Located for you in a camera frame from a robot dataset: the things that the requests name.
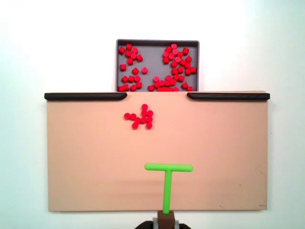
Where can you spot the grey rectangular tray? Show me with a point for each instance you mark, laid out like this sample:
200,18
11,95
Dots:
152,55

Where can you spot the black edge rail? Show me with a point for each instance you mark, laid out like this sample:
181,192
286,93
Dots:
228,96
83,96

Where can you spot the beige rectangular board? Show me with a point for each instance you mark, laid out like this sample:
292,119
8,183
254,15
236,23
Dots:
95,155

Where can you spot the brown tool holder block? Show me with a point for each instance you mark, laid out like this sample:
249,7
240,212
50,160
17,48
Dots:
166,219

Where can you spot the green T-shaped pusher tool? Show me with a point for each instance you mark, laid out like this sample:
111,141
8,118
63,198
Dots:
167,186

